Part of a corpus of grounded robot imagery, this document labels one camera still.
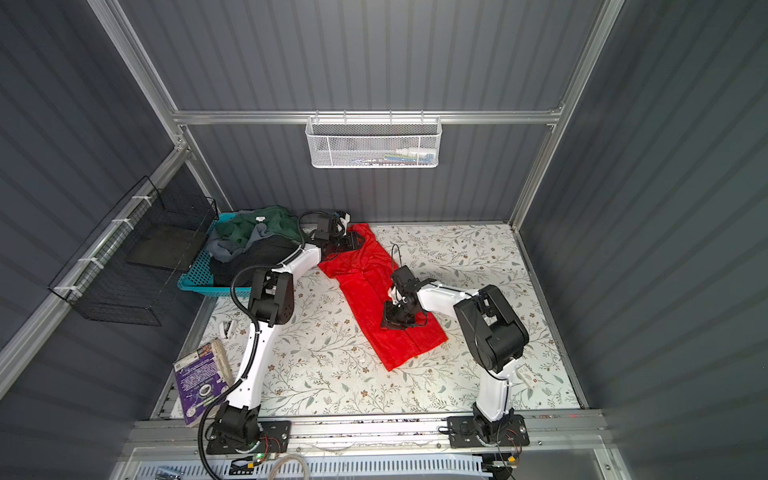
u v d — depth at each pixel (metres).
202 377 0.81
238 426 0.64
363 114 0.88
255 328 0.68
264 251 0.96
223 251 0.93
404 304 0.72
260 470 0.70
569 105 0.86
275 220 1.03
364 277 1.02
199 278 0.99
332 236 0.95
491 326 0.52
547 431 0.76
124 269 0.72
